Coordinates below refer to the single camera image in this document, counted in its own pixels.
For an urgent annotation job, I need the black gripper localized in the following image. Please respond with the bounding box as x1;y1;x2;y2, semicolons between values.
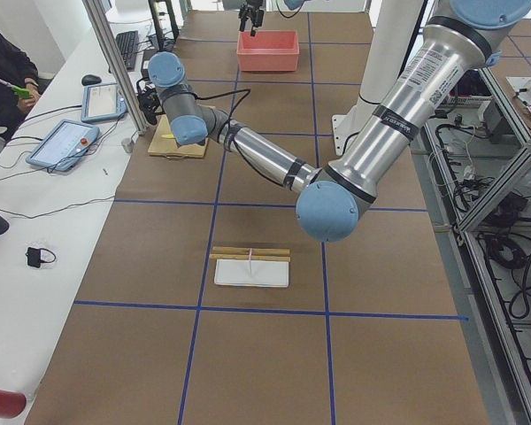
239;0;265;36

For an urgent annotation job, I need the pink plastic bin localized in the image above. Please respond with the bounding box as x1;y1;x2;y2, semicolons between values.
236;30;300;72

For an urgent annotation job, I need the black power adapter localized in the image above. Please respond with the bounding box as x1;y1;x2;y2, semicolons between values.
141;49;160;81

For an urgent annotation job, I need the black keyboard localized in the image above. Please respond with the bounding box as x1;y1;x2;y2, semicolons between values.
115;30;139;71

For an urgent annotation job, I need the bamboo cutting board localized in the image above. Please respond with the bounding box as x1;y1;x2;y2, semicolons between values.
148;117;208;158

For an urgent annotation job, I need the teach pendant far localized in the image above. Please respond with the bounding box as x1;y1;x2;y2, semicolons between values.
81;83;127;123

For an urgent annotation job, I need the teach pendant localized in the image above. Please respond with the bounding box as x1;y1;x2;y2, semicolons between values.
81;83;127;123
26;120;100;172

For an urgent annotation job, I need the black computer mouse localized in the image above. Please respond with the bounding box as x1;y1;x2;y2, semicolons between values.
81;74;102;87

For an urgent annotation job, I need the teach pendant near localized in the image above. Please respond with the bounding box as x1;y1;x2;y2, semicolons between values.
26;120;100;172

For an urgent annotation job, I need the wooden stick rear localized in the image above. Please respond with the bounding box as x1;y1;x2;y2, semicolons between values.
212;246;290;257

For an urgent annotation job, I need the wooden stick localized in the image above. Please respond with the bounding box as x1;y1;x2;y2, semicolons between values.
212;246;290;257
210;253;291;262

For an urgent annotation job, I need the wooden stick front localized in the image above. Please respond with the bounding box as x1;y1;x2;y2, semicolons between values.
210;253;291;262

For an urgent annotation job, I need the seated person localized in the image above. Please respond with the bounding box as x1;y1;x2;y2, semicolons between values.
0;21;41;143

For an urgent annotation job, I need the white rectangular tray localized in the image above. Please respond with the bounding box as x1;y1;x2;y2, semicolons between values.
213;259;289;288

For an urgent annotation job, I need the small black clip device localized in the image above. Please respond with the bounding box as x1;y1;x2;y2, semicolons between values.
26;247;57;268

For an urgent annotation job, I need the red cylinder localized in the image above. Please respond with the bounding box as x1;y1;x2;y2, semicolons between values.
0;390;27;419

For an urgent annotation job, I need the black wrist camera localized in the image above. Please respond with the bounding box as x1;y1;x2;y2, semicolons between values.
136;77;160;126

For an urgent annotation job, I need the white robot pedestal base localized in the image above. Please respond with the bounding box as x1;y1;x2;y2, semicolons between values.
332;0;427;156

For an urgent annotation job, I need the aluminium frame post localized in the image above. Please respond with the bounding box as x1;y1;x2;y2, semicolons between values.
82;0;148;135

